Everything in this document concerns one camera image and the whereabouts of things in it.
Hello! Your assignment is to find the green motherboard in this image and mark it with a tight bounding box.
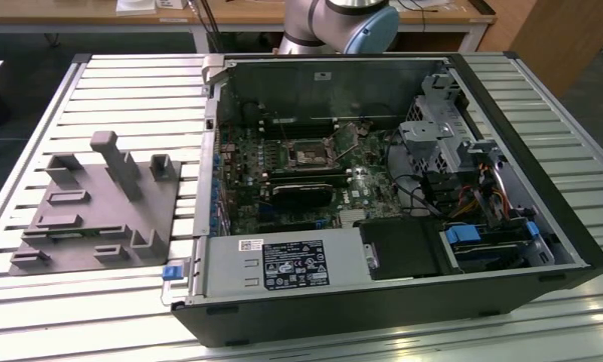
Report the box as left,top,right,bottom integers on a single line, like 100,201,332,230
215,122,417,235

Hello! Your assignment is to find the black graphics card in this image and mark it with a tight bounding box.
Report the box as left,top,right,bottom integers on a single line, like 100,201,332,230
269,183,336,207

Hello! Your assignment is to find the blue case latch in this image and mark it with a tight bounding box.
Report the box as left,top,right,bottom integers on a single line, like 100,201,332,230
161,265,188,282

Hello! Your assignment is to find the grey parts rack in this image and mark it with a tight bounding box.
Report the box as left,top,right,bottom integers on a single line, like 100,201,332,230
8,130,183,279

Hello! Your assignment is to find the silver chipset heatsink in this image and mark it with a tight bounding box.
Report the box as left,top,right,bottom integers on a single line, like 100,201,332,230
340,209,372,227

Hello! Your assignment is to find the orange yellow wire bundle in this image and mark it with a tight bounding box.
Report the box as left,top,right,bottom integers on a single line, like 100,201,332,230
452,180,514,223

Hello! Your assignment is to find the white cardboard box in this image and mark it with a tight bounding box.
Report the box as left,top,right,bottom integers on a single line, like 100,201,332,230
115,0,159,17

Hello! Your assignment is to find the silver drive cage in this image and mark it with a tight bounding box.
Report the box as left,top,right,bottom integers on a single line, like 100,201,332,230
397,73,504,178

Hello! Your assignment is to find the silver power supply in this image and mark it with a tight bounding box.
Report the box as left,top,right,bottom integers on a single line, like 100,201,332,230
200,229,379,299

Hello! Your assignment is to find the blue disk carrier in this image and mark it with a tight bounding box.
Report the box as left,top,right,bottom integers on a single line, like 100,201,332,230
443,222,484,247

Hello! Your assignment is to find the black expansion slot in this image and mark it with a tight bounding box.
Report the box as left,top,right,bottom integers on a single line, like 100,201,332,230
259,222,316,233

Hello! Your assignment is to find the CPU socket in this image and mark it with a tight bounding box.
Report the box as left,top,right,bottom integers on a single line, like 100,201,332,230
285,137,341,170

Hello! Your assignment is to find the grey case handle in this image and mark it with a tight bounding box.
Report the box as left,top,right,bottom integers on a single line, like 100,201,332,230
200,55,232,86

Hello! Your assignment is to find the wooden cabinet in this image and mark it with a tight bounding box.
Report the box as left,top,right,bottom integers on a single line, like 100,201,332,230
477,0,603,99

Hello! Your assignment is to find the black cable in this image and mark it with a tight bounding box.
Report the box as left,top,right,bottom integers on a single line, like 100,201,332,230
388,173,444,218

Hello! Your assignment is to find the wooden desk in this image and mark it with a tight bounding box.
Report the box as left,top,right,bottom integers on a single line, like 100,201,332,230
0,0,498,54

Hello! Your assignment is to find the green RAM stick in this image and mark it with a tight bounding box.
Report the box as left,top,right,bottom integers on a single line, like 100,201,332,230
47,230,102,239

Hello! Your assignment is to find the black PC case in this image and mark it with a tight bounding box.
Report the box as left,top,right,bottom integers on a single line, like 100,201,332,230
169,51,603,348

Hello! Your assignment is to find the black RAM slot bank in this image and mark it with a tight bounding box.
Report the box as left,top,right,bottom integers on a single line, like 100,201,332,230
256,112,341,139
265,168,353,186

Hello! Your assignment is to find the metal socket cover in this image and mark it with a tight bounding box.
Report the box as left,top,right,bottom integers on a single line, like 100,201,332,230
331,120,372,162

